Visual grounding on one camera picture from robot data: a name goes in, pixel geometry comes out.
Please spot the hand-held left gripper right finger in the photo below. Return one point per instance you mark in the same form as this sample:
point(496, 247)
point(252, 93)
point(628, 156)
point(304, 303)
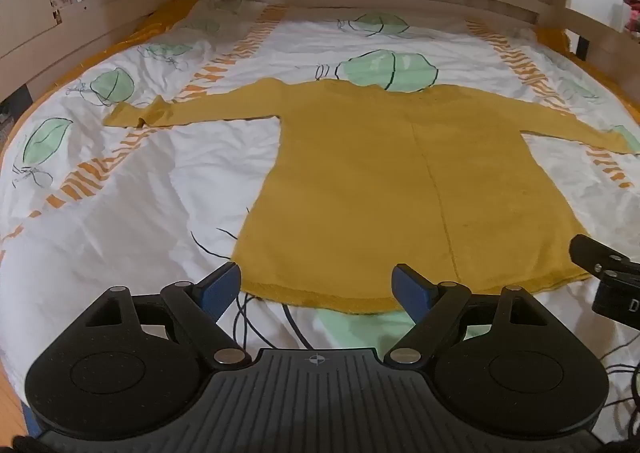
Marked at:
point(411, 289)

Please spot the red cloth item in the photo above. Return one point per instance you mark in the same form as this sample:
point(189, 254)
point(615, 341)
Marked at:
point(632, 10)

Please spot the white leaf-printed bedsheet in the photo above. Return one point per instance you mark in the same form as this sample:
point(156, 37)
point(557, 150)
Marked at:
point(125, 213)

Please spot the yellow long-sleeved sweater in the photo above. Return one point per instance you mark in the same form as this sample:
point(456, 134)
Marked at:
point(380, 193)

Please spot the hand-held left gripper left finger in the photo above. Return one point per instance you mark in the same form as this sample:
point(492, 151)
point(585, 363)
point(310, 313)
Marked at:
point(223, 284)

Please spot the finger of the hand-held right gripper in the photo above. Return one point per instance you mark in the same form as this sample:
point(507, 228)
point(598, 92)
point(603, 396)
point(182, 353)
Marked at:
point(592, 253)

